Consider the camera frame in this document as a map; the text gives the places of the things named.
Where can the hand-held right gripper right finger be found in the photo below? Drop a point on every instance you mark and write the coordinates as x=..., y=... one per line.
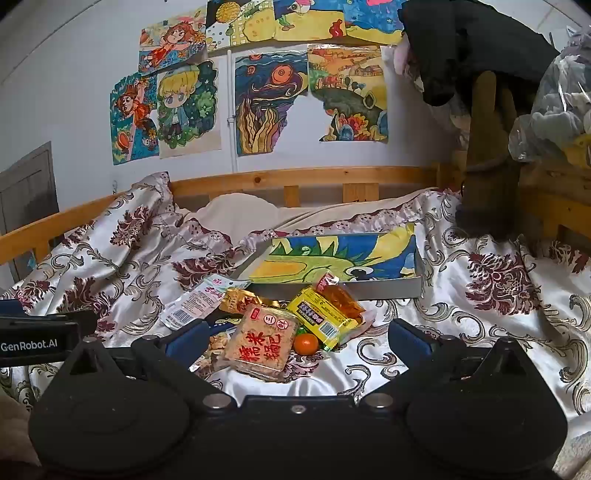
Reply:
x=408, y=341

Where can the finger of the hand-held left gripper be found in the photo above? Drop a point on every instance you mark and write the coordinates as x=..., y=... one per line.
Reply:
x=87, y=323

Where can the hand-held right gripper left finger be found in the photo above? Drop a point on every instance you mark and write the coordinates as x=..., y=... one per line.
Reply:
x=187, y=344

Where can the clear nut snack packet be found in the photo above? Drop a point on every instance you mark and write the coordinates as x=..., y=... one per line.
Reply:
x=217, y=347

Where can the white snack packet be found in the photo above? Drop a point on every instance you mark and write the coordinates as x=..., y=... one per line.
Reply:
x=194, y=302

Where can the gold snack packet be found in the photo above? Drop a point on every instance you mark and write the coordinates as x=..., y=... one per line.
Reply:
x=233, y=300

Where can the clear rice cake packet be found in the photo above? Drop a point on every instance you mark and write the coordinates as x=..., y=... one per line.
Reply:
x=261, y=344

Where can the clear orange snack packet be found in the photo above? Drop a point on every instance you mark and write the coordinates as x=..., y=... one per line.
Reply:
x=339, y=297

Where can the yellow snack packet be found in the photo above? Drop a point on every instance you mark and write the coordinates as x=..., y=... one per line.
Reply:
x=318, y=319

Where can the round orange candy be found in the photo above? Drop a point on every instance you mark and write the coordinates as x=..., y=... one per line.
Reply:
x=306, y=345

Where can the grey box with painted lining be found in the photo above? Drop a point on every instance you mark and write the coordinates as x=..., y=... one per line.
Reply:
x=323, y=258

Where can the floral satin blanket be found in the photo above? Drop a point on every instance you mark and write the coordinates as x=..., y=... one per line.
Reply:
x=485, y=323

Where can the grey door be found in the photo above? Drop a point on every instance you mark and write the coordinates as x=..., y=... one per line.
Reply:
x=27, y=194

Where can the cream pillow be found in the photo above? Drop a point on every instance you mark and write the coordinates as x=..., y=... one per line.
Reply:
x=240, y=207

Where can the brown hanging trousers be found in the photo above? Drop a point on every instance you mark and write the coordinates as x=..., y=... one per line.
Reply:
x=485, y=138

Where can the patterned hanging cloth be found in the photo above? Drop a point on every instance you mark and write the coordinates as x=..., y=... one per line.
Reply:
x=455, y=117

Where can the clear plastic bag of clothes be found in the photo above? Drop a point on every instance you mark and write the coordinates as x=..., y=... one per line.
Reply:
x=563, y=92

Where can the black hanging garment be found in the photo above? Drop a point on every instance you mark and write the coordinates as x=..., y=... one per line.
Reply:
x=461, y=37

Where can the wooden bunk frame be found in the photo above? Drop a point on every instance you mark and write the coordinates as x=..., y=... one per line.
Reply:
x=563, y=184

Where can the white wall pipe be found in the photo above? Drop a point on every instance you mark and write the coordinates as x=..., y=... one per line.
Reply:
x=229, y=120

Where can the blonde figure wall drawing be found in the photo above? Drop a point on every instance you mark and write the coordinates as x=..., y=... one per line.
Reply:
x=187, y=106

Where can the swirl seaweed wall drawing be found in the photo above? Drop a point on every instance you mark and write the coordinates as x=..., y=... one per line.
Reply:
x=268, y=101

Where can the torn landscape wall drawing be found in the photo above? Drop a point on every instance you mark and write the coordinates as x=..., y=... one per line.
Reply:
x=346, y=87

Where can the red-haired girl wall drawing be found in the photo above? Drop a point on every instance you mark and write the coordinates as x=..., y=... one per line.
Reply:
x=175, y=39

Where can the blue and yellow wall drawing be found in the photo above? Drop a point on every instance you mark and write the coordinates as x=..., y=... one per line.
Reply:
x=374, y=21

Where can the yellow house wall drawing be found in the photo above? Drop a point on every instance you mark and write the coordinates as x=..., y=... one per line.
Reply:
x=240, y=23

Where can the yellow ground wall drawing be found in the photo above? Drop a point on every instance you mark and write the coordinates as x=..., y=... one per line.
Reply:
x=309, y=21

